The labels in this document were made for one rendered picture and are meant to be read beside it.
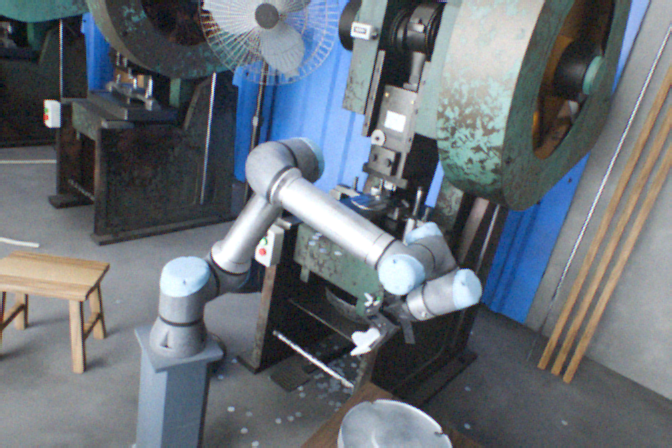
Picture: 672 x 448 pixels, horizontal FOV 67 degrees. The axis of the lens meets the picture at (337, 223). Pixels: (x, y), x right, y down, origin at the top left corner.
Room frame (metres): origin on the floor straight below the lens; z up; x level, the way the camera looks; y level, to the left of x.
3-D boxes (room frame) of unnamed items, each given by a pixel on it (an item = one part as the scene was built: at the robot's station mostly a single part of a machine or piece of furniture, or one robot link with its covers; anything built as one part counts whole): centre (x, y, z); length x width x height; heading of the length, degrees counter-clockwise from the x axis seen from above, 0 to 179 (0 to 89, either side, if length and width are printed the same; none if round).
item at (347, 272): (1.87, -0.25, 0.83); 0.79 x 0.43 x 1.34; 145
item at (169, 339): (1.15, 0.36, 0.50); 0.15 x 0.15 x 0.10
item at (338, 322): (1.76, -0.17, 0.31); 0.43 x 0.42 x 0.01; 55
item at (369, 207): (1.61, -0.06, 0.72); 0.25 x 0.14 x 0.14; 145
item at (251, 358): (2.03, -0.03, 0.45); 0.92 x 0.12 x 0.90; 145
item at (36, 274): (1.53, 0.96, 0.16); 0.34 x 0.24 x 0.34; 99
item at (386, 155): (1.72, -0.14, 1.04); 0.17 x 0.15 x 0.30; 145
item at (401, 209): (1.75, -0.16, 0.76); 0.15 x 0.09 x 0.05; 55
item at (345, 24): (1.91, 0.03, 1.31); 0.22 x 0.12 x 0.22; 145
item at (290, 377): (1.65, -0.09, 0.14); 0.59 x 0.10 x 0.05; 145
